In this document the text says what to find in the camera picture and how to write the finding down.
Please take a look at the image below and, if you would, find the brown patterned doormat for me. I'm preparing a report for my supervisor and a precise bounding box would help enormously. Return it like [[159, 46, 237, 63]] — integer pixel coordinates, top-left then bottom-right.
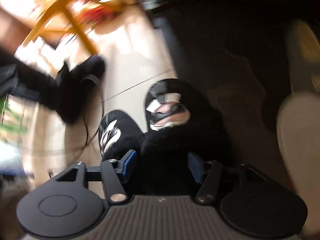
[[152, 2, 320, 195]]

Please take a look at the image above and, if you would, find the black furry figure-print slipper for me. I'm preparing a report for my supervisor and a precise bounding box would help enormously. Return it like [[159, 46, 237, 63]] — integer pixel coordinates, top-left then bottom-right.
[[98, 110, 150, 195], [141, 79, 228, 195]]

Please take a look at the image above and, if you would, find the red orange bundle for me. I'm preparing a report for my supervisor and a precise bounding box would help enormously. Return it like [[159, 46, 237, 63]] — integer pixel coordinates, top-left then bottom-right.
[[75, 0, 125, 27]]

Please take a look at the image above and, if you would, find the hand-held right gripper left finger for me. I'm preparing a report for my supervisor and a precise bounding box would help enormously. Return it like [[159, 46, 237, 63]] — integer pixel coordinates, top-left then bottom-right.
[[54, 149, 137, 203]]

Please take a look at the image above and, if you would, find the red cloth slipper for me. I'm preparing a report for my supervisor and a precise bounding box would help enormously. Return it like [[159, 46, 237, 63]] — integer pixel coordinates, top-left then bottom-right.
[[276, 92, 320, 195]]

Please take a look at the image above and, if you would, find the black cable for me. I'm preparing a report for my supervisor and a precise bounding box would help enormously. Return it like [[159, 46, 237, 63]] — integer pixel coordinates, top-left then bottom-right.
[[72, 74, 106, 160]]

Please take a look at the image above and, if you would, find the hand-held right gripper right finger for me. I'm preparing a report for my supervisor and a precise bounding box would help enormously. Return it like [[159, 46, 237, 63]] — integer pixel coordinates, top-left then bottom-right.
[[187, 152, 266, 204]]

